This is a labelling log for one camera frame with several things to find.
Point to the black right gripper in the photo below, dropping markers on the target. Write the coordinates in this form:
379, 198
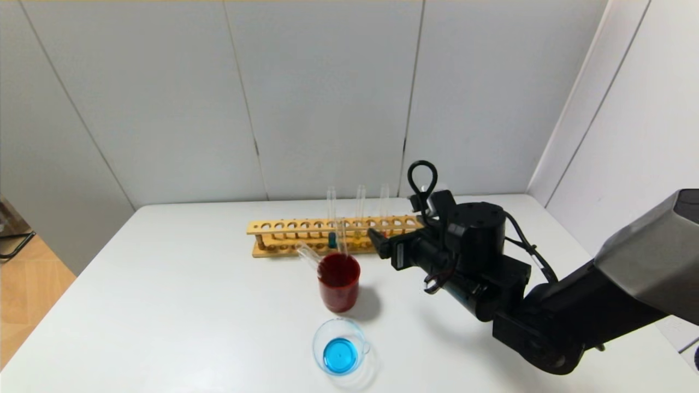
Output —
397, 254

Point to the test tube with red pigment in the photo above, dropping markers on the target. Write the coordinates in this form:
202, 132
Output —
384, 202

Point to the test tube with blue pigment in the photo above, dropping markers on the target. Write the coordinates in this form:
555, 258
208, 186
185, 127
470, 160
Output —
342, 240

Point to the black and grey right robot arm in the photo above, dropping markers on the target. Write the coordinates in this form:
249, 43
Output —
600, 295

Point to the test tube with yellow pigment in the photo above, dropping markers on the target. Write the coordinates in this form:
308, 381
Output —
359, 207

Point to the test tube with teal pigment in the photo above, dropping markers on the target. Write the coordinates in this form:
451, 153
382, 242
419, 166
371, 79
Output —
332, 240

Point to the empty clear test tube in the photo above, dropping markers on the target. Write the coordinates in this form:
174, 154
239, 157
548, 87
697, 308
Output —
312, 263
303, 252

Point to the wooden test tube rack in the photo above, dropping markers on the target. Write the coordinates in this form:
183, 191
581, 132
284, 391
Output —
284, 224

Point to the red plastic cup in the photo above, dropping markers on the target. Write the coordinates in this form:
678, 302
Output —
338, 289

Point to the clear glass dish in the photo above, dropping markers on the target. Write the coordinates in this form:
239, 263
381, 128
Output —
327, 333

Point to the dark furniture frame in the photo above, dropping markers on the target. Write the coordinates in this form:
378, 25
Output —
4, 218

